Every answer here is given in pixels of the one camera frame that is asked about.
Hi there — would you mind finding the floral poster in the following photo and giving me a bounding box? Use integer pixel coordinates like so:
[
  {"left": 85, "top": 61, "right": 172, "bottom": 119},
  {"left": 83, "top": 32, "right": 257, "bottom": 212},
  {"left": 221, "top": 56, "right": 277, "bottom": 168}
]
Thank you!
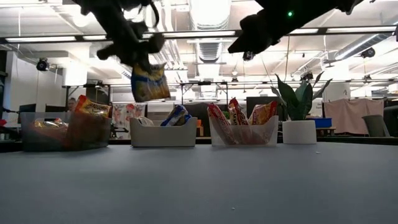
[{"left": 111, "top": 103, "right": 147, "bottom": 139}]

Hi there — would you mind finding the green snake plant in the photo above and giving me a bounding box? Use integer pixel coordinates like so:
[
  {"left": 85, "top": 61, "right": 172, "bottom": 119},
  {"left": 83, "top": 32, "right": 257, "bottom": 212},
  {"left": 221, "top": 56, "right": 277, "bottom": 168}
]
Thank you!
[{"left": 270, "top": 70, "right": 333, "bottom": 121}]

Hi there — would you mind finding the beige cloth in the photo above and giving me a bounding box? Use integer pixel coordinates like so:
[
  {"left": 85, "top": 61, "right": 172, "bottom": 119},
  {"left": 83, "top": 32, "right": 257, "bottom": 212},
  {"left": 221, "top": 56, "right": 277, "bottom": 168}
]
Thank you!
[{"left": 323, "top": 98, "right": 385, "bottom": 134}]

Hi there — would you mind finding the clear plastic bin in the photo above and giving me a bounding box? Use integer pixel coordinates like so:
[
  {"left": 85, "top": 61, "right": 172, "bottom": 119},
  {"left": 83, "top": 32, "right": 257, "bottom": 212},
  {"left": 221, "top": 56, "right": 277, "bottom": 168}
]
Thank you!
[{"left": 208, "top": 114, "right": 280, "bottom": 147}]

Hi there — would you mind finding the white plant pot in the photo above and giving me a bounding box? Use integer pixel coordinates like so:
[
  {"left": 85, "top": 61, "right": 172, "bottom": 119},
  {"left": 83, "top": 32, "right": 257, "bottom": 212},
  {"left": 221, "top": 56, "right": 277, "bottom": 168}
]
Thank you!
[{"left": 282, "top": 119, "right": 318, "bottom": 145}]

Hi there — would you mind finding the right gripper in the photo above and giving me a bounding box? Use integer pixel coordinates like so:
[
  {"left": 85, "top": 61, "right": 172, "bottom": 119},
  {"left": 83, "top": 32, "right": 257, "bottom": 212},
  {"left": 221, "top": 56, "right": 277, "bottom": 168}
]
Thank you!
[{"left": 228, "top": 6, "right": 304, "bottom": 54}]

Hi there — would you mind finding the white plastic bin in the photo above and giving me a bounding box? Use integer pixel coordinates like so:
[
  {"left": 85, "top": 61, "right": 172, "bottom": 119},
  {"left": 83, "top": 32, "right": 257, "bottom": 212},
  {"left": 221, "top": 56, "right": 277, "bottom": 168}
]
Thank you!
[{"left": 129, "top": 116, "right": 198, "bottom": 148}]

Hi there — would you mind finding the black aluminium table frame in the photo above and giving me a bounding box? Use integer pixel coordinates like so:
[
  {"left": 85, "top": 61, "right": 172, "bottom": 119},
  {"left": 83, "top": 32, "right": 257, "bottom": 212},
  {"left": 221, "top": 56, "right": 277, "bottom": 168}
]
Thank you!
[{"left": 0, "top": 136, "right": 398, "bottom": 153}]

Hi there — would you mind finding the blue crate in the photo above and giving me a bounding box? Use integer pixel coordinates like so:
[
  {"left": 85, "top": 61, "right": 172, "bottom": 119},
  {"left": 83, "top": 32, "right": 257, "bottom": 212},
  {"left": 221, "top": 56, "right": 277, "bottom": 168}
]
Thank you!
[{"left": 313, "top": 117, "right": 333, "bottom": 128}]

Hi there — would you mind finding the blue-grey table mat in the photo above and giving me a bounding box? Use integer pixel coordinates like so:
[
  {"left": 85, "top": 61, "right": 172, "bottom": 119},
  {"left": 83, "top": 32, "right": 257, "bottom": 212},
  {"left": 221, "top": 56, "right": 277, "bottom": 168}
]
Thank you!
[{"left": 0, "top": 142, "right": 398, "bottom": 224}]

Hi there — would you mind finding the dark grey translucent bin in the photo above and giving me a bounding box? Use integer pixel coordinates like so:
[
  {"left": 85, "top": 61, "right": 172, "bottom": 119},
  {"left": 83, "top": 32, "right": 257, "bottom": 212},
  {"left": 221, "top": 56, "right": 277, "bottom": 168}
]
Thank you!
[{"left": 20, "top": 111, "right": 113, "bottom": 152}]

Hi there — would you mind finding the large black screen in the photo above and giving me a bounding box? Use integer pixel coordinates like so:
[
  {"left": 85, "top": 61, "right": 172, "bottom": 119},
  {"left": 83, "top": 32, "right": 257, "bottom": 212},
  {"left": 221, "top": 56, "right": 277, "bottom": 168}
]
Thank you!
[{"left": 246, "top": 96, "right": 289, "bottom": 121}]

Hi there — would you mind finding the black metal frame rig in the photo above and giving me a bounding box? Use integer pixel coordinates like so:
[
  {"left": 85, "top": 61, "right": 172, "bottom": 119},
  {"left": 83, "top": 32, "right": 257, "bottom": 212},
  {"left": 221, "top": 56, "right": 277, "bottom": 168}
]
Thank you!
[{"left": 62, "top": 80, "right": 231, "bottom": 114}]

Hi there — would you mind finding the grey chair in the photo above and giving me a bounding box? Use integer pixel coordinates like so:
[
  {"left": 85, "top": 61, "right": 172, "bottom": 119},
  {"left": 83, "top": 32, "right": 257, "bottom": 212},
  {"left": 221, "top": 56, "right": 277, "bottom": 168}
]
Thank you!
[{"left": 362, "top": 114, "right": 389, "bottom": 138}]

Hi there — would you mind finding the silver ventilation duct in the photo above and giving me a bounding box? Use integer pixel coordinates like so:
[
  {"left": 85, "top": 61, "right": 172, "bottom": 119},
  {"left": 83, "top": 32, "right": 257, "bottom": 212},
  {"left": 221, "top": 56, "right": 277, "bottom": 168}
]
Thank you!
[{"left": 334, "top": 32, "right": 392, "bottom": 62}]

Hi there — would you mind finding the black chair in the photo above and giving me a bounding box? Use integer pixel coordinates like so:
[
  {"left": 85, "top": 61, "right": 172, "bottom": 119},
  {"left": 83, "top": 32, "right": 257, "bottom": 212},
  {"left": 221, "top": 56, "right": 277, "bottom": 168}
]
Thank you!
[{"left": 382, "top": 105, "right": 398, "bottom": 138}]

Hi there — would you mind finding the black desk monitor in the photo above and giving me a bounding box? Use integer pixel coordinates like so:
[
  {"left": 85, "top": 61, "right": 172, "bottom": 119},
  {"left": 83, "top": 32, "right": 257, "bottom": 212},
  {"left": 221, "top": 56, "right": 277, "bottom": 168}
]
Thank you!
[
  {"left": 45, "top": 105, "right": 68, "bottom": 113},
  {"left": 18, "top": 103, "right": 37, "bottom": 113}
]

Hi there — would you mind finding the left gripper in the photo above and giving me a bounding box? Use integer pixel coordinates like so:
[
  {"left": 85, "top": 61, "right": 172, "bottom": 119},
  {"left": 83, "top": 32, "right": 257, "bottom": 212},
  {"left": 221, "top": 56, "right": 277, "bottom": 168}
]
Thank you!
[{"left": 114, "top": 21, "right": 154, "bottom": 75}]

